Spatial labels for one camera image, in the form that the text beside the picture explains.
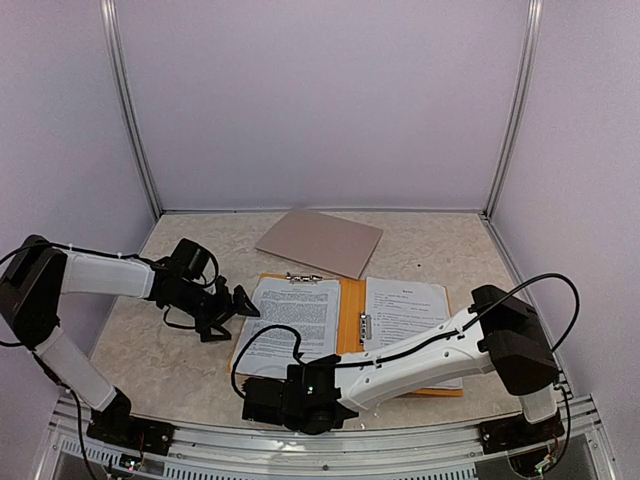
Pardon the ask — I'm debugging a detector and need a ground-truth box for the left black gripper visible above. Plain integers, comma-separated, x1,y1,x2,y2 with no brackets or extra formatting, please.
167,279,259,342

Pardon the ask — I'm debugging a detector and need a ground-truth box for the white printed sheet dense text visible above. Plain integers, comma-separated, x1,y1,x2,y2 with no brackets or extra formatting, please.
232,277,341,379

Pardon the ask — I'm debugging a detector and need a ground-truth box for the pink-brown file folder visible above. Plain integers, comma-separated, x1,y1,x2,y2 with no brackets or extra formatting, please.
256,210,383,280

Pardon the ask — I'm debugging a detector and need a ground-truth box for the white printed sheet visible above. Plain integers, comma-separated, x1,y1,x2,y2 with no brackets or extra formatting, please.
363,276,464,390

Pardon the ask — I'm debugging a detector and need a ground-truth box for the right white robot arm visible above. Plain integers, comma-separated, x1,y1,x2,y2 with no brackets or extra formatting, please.
235,285,559,444

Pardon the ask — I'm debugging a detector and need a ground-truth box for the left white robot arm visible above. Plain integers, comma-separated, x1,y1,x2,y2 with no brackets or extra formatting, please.
1,235,259,445

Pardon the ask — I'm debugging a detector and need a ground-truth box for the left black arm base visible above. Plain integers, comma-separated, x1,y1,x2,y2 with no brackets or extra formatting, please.
87,388,176,456

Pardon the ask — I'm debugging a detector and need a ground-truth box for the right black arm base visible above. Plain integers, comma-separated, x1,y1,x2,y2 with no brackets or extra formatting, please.
478,412,565,455

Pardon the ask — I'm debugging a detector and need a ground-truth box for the orange folder edge clip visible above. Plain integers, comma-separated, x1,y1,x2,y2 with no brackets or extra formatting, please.
285,272,324,284

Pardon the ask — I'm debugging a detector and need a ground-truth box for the orange folder centre clip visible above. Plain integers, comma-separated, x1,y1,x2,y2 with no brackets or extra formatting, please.
358,312,373,346

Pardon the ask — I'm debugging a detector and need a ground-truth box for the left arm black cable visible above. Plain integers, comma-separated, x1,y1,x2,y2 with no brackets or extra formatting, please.
0,241,221,349

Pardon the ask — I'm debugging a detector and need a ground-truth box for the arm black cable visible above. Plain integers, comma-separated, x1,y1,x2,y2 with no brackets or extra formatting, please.
229,271,582,401
0,241,221,349

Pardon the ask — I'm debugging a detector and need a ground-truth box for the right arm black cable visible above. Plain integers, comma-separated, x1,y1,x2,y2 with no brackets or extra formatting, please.
229,271,582,401

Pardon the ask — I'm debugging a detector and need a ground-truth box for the left aluminium frame post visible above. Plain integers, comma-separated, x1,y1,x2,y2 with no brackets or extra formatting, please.
100,0,164,221

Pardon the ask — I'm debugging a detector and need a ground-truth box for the aluminium frame post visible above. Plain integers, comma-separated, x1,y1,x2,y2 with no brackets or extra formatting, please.
483,0,544,223
100,0,164,221

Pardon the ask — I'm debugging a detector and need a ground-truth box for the right aluminium frame post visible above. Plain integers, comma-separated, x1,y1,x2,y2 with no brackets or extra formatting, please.
483,0,544,223

